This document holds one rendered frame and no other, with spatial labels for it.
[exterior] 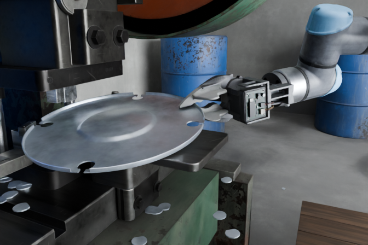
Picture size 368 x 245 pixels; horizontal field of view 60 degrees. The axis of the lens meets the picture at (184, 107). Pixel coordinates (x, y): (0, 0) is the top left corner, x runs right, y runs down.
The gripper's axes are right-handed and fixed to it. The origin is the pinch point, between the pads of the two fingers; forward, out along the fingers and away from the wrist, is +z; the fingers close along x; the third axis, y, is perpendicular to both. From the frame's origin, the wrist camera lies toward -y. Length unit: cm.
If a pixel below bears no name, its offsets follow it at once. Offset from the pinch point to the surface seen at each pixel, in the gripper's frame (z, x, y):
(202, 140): 2.3, 2.6, 10.5
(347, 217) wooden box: -58, 52, -8
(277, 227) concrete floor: -69, 88, -52
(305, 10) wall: -248, -6, -205
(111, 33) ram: 10.7, -14.4, -1.7
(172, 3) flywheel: -11.7, -18.9, -25.6
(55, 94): 20.7, -5.0, -7.5
